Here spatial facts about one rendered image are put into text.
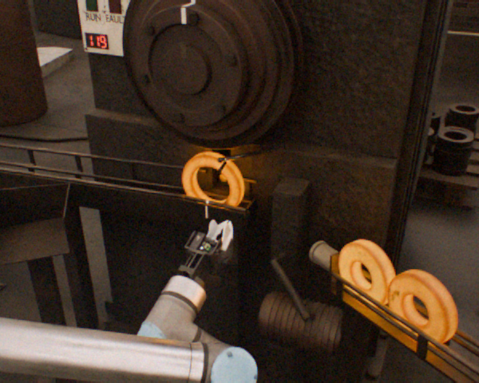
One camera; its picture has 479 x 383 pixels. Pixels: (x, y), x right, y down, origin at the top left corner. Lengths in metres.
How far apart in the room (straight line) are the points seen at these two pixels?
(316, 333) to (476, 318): 1.08
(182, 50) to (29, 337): 0.69
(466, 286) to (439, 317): 1.39
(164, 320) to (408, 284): 0.50
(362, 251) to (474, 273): 1.43
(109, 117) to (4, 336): 0.91
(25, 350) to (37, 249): 0.67
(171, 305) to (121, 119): 0.73
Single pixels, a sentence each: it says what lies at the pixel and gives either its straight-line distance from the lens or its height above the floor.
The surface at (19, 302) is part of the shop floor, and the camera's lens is 2.39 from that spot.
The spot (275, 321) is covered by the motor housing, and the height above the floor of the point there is 0.50.
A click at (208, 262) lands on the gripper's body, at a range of 1.18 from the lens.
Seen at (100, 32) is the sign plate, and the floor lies 1.12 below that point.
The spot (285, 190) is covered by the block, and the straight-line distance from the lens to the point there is 1.36.
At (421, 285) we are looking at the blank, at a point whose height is 0.79.
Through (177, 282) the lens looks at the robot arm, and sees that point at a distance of 1.14.
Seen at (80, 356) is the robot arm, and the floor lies 0.80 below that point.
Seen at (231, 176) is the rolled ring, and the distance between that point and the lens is 1.43.
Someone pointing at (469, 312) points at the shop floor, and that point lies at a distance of 2.37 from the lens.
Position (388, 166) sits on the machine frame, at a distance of 1.37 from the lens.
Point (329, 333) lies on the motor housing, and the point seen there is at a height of 0.51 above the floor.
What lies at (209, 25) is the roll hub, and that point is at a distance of 1.20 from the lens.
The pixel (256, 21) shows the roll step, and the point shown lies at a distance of 1.22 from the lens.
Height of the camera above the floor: 1.46
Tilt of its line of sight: 29 degrees down
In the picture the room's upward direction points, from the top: straight up
